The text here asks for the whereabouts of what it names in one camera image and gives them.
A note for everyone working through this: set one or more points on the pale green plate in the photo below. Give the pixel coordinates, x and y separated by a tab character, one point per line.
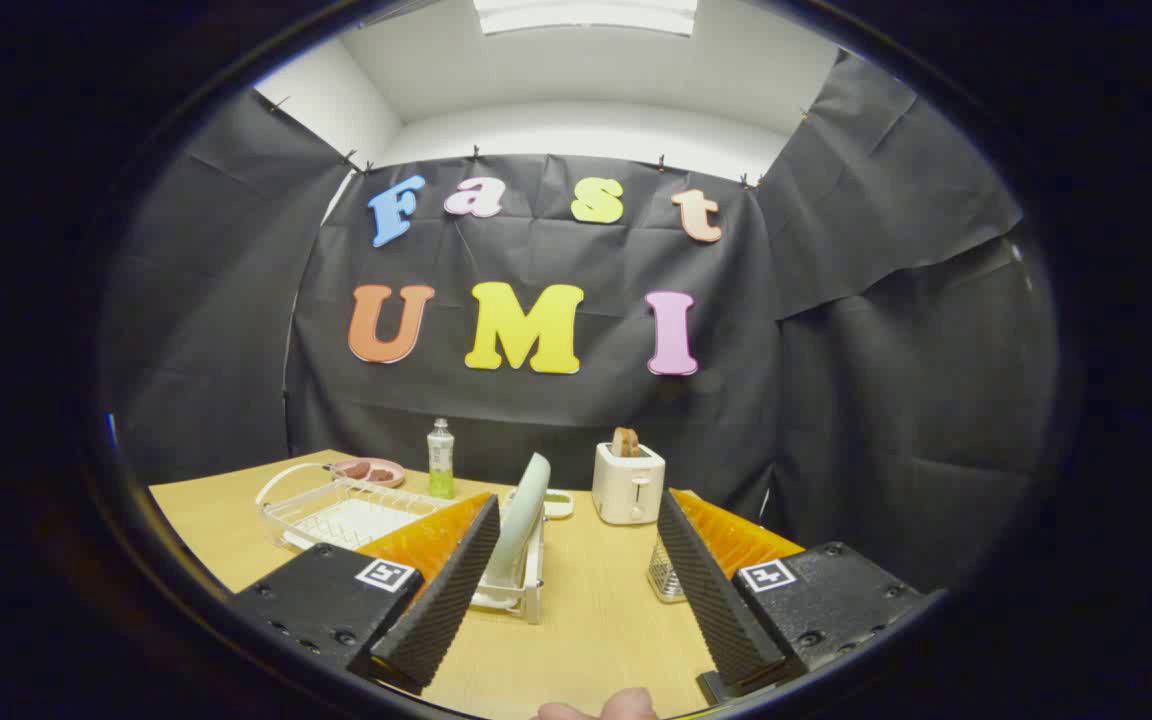
526	510

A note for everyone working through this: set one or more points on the black backdrop cloth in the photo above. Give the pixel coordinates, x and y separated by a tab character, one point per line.
886	400

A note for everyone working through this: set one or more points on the brown toast slice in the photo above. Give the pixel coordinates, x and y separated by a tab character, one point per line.
625	443

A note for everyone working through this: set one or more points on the white divided tray with beans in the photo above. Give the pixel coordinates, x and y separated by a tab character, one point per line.
558	503

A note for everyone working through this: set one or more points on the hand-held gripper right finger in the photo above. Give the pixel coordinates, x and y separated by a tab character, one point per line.
716	600

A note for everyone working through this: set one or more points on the ceiling light panel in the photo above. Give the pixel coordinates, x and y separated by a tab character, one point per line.
586	14

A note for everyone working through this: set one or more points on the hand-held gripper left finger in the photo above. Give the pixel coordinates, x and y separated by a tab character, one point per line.
446	590

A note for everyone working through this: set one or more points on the pink dish with food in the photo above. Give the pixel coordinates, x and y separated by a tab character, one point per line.
368	471

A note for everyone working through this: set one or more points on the white toaster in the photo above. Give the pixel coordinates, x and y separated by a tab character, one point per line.
626	490

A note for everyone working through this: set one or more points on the green drink bottle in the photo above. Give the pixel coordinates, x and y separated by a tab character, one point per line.
441	465

